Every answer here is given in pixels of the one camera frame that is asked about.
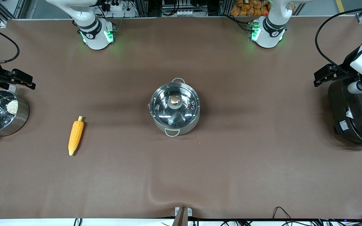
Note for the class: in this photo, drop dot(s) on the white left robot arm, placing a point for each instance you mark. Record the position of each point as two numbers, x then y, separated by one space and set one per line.
269 31

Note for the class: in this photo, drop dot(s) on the stainless steel pot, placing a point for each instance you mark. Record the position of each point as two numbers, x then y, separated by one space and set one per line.
185 127

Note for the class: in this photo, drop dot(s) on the glass pot lid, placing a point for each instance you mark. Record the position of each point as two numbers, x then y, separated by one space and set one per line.
162 110

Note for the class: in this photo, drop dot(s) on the black rice cooker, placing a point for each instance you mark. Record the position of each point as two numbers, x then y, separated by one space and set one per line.
360 119

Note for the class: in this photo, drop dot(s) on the brown table mat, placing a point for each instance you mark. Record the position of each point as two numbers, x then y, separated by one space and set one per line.
262 172

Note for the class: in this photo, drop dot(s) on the white steamed bun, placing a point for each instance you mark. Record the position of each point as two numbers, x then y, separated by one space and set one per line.
12 107

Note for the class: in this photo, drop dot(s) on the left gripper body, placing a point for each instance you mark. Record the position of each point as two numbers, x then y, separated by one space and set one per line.
346 67

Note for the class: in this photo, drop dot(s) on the yellow corn cob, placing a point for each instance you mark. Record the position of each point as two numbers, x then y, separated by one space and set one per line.
75 135

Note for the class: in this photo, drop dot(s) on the camera stand pole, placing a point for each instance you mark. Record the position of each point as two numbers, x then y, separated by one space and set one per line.
181 219

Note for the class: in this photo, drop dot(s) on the steel steamer pot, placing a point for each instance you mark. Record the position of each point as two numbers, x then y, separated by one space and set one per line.
17 122

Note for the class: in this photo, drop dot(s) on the white connector block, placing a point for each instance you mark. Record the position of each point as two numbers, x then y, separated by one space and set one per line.
184 13

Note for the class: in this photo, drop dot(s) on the grey metal clamp bracket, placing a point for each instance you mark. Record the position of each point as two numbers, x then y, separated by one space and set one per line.
189 212

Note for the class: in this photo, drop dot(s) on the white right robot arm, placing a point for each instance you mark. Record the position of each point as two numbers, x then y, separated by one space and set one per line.
96 34

